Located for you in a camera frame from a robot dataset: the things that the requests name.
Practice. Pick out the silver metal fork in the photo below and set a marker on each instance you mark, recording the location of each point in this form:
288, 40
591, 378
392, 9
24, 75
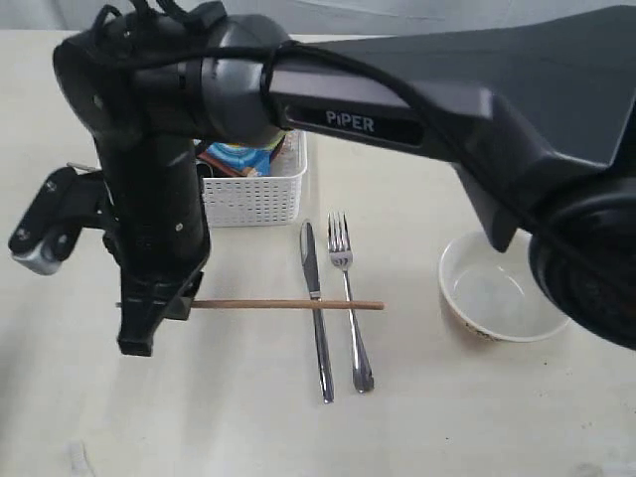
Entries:
341, 256

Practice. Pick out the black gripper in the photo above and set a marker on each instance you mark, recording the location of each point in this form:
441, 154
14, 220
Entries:
134, 82

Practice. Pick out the wooden chopstick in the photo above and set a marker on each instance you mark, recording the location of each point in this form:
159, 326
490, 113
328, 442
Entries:
289, 304
219, 166

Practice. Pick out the blue chip bag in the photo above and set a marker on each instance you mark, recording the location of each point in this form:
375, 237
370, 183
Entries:
251, 162

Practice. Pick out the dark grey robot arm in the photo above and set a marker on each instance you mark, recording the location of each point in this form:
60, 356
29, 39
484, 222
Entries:
538, 122

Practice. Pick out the white plastic perforated basket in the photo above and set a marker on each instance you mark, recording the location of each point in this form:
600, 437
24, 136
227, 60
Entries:
272, 200

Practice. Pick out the white ceramic bowl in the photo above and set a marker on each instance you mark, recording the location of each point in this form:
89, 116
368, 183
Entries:
493, 294

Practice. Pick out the silver table knife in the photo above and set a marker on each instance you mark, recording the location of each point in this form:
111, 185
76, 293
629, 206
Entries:
311, 275

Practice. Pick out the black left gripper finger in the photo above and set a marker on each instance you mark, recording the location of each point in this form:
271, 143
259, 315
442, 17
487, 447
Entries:
143, 306

